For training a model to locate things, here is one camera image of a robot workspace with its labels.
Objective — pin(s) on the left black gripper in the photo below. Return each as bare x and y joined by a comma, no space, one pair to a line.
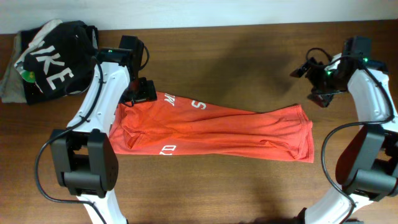
148,91

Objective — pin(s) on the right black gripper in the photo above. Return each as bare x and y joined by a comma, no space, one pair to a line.
321,98

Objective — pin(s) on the red orange t-shirt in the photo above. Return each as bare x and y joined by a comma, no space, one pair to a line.
177,126

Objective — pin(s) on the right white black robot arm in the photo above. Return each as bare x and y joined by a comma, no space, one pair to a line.
366,171

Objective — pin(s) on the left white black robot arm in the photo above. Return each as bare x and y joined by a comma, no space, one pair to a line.
84,160

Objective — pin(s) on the black folded shirt white letters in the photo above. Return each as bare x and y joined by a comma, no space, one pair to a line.
62,59

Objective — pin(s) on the black folded garment underneath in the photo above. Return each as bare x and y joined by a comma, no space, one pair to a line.
34,96

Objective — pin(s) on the white green printed folded garment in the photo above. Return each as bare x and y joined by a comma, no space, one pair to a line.
30,66

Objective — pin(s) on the grey beige folded garment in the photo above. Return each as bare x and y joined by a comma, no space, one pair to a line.
12,89

